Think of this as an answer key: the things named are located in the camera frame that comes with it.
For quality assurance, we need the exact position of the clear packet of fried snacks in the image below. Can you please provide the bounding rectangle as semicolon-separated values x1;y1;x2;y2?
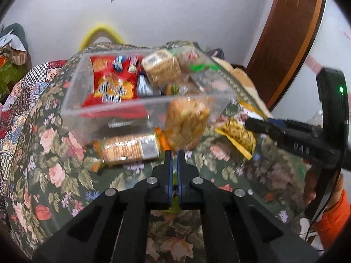
164;97;210;152

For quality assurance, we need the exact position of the yellow snack packet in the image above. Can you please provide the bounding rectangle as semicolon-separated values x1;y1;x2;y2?
215;117;257;161

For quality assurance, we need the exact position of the orange biscuit sleeve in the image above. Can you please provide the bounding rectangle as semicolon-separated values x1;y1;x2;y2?
93;133;165;170

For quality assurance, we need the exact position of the beige pillow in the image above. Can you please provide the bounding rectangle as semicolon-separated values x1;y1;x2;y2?
214;57;272;113

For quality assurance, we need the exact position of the patchwork quilt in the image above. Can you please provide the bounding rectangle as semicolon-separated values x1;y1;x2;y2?
0;59;69;154

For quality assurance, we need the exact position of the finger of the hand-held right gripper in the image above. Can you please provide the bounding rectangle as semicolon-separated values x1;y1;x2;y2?
244;117;289;146
267;118;323;132

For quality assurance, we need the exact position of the brown wooden door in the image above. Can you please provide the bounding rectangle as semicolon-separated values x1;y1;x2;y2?
245;0;327;113

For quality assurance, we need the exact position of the yellow foam tube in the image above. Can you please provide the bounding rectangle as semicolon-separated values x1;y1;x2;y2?
78;23;125;51

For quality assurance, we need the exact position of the clear plastic storage container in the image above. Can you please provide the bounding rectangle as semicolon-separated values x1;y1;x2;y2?
60;48;237;148

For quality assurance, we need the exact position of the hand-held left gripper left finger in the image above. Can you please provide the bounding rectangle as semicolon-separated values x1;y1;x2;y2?
31;150;174;263

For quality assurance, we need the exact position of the green bag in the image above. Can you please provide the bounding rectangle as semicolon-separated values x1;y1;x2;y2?
0;57;28;99

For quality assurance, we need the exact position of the person's right hand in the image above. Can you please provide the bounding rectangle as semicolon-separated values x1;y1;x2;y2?
303;167;319;205

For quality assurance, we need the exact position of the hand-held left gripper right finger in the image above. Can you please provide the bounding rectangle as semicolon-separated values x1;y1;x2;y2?
177;149;320;263

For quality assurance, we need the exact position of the white sliding door with hearts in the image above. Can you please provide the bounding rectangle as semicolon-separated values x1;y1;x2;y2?
271;0;351;132

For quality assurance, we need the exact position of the floral blanket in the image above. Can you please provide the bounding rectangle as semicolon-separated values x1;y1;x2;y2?
5;41;324;263

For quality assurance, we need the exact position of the pile of clothes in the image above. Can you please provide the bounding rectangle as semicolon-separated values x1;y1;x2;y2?
0;23;29;66

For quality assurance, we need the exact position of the clear bread packet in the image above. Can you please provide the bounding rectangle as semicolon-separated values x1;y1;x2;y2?
175;46;222;73

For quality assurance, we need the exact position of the person's right forearm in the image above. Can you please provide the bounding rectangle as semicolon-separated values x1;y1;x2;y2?
313;175;351;250

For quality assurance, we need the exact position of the grey bag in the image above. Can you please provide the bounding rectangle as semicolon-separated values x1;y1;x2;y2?
208;48;225;61

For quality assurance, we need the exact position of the square cracker pack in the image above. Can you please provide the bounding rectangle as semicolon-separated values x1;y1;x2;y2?
141;50;181;87

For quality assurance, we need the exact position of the red snack bag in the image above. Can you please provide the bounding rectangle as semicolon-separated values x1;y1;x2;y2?
82;55;146;118

